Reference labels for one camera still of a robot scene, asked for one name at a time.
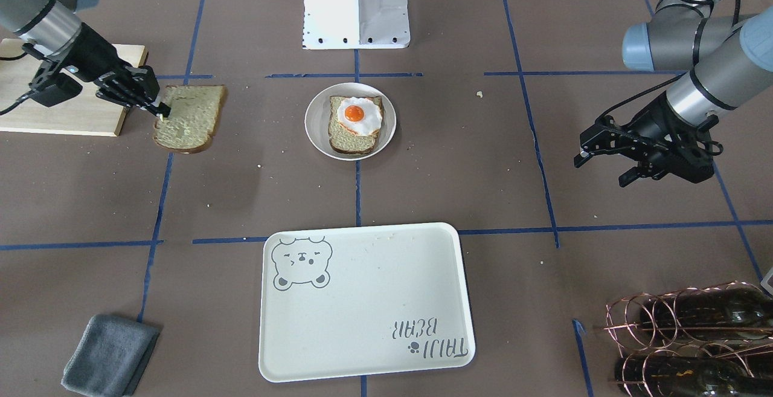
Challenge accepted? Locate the dark green wine bottle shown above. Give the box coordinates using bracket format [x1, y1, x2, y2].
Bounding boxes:
[640, 286, 772, 342]

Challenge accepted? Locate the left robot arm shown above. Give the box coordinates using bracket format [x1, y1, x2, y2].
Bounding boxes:
[574, 0, 772, 187]

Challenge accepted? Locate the cream bear tray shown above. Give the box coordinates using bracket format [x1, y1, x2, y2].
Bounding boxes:
[258, 222, 476, 382]

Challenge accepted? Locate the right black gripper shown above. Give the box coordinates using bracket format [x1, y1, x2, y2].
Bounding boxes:
[27, 23, 171, 121]

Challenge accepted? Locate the wooden cutting board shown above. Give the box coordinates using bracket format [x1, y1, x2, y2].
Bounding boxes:
[1, 39, 127, 137]

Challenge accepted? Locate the bread slice on plate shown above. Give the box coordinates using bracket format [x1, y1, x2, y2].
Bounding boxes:
[328, 96, 383, 155]

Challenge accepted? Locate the copper wire bottle rack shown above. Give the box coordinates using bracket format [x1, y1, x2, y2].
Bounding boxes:
[604, 282, 772, 380]

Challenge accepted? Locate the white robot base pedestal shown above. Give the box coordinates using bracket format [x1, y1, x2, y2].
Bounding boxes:
[302, 0, 411, 50]

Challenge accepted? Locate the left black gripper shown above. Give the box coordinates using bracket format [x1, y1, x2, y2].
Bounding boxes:
[573, 94, 723, 188]

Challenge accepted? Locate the fried egg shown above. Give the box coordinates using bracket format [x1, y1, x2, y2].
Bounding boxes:
[334, 97, 383, 137]

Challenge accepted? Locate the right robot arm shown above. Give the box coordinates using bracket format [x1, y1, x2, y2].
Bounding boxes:
[1, 0, 171, 118]

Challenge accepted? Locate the bread slice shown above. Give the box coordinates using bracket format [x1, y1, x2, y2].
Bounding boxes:
[152, 84, 227, 154]
[328, 96, 383, 155]

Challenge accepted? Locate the grey folded cloth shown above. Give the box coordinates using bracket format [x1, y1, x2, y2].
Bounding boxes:
[61, 314, 161, 396]

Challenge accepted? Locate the white round plate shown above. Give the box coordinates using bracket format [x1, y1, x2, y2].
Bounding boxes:
[304, 82, 397, 162]

